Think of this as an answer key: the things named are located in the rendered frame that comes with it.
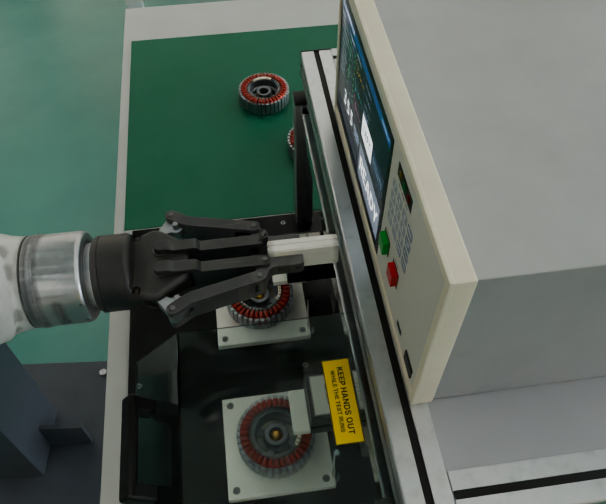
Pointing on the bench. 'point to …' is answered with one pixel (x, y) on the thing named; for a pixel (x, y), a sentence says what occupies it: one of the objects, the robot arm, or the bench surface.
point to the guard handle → (141, 406)
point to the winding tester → (506, 188)
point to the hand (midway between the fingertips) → (303, 251)
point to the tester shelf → (367, 320)
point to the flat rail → (324, 210)
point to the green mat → (212, 125)
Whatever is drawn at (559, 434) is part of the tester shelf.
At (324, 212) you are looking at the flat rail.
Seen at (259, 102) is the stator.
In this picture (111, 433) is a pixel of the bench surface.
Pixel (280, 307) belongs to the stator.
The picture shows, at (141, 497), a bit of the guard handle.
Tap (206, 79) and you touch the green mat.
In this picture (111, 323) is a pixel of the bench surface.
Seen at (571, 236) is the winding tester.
